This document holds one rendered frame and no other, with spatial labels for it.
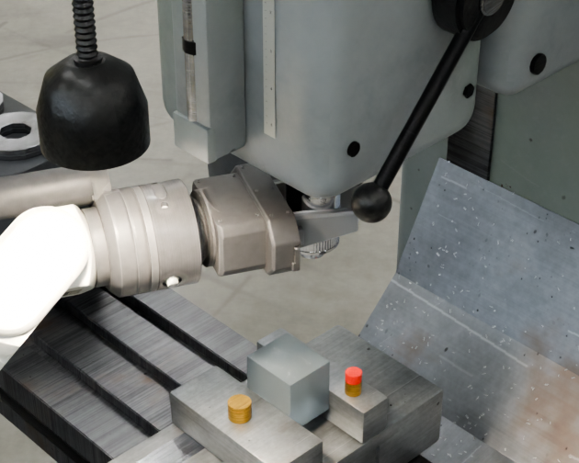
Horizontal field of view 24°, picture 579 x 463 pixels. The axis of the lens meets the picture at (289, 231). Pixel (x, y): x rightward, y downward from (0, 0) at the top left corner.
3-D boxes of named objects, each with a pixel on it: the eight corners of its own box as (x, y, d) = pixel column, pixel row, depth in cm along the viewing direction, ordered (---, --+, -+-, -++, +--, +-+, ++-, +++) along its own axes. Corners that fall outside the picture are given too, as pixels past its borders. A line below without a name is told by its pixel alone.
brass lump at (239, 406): (238, 427, 123) (238, 412, 122) (222, 415, 124) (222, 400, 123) (256, 416, 124) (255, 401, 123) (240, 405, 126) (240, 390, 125)
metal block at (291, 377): (289, 434, 126) (289, 386, 122) (247, 403, 129) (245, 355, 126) (329, 409, 129) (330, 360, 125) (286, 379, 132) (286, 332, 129)
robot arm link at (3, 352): (107, 241, 103) (-7, 378, 100) (95, 256, 112) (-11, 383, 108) (41, 187, 103) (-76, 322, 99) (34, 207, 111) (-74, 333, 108)
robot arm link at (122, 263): (160, 285, 105) (15, 312, 102) (140, 299, 115) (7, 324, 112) (131, 145, 106) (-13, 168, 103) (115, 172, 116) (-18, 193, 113)
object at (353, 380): (353, 400, 126) (354, 379, 125) (341, 391, 127) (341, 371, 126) (365, 391, 127) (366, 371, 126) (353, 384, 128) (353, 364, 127)
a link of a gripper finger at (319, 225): (354, 232, 114) (285, 245, 112) (356, 200, 112) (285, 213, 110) (361, 242, 112) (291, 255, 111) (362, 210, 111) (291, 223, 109)
